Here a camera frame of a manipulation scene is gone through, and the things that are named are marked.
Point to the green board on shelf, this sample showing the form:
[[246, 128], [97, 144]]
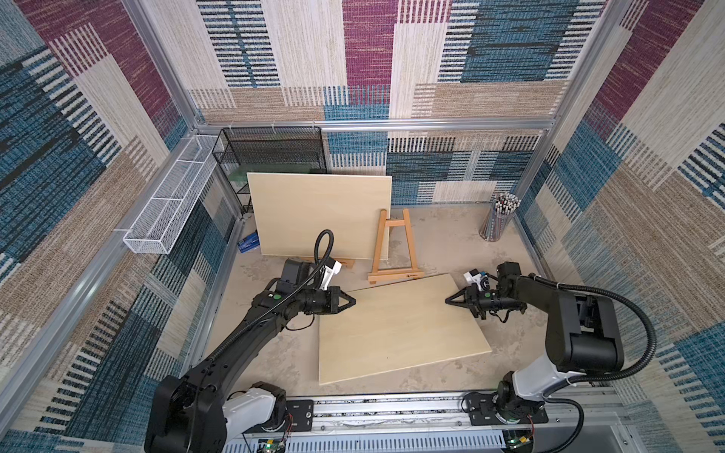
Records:
[[239, 175]]

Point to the black wire mesh shelf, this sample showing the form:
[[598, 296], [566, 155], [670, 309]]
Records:
[[269, 149]]

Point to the plywood board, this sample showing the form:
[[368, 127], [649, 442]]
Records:
[[397, 326], [290, 210]]

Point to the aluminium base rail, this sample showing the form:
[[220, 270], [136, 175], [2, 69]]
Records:
[[587, 420]]

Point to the white wire mesh basket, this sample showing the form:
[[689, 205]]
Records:
[[158, 226]]

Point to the clear jar of pencils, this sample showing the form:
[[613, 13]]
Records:
[[503, 207]]

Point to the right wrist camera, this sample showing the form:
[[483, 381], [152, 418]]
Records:
[[480, 279]]

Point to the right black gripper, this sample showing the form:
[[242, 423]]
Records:
[[475, 302]]

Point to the wooden tabletop easel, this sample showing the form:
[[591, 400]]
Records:
[[347, 263], [387, 263]]

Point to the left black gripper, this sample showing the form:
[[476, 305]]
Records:
[[333, 295]]

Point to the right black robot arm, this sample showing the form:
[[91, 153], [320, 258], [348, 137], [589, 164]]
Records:
[[582, 335]]

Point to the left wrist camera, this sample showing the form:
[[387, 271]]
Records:
[[330, 269]]

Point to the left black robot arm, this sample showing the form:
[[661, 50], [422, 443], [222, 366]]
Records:
[[226, 368]]

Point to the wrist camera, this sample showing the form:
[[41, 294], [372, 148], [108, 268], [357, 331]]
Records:
[[480, 279], [330, 269]]

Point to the blue box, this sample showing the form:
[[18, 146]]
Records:
[[249, 243]]

